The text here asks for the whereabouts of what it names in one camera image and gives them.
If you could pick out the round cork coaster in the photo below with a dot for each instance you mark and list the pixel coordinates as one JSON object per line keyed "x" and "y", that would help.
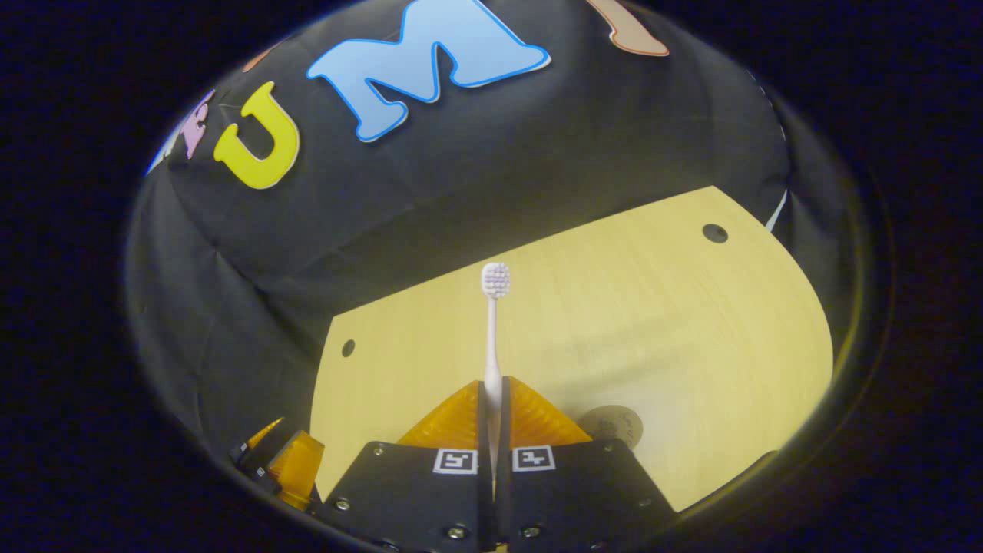
{"x": 614, "y": 422}

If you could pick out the black backdrop cloth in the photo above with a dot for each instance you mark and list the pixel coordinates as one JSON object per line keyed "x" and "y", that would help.
{"x": 461, "y": 169}

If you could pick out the white toothbrush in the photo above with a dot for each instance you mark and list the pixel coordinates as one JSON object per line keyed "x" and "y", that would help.
{"x": 491, "y": 338}

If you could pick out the light wooden desktop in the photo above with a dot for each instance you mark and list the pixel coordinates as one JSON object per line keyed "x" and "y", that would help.
{"x": 653, "y": 307}

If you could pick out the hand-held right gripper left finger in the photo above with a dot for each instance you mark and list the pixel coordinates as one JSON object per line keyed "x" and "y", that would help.
{"x": 415, "y": 491}

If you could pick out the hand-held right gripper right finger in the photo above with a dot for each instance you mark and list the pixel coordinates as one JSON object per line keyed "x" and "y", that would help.
{"x": 576, "y": 491}

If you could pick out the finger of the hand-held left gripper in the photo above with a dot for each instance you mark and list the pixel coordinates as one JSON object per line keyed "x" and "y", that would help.
{"x": 296, "y": 468}
{"x": 253, "y": 445}

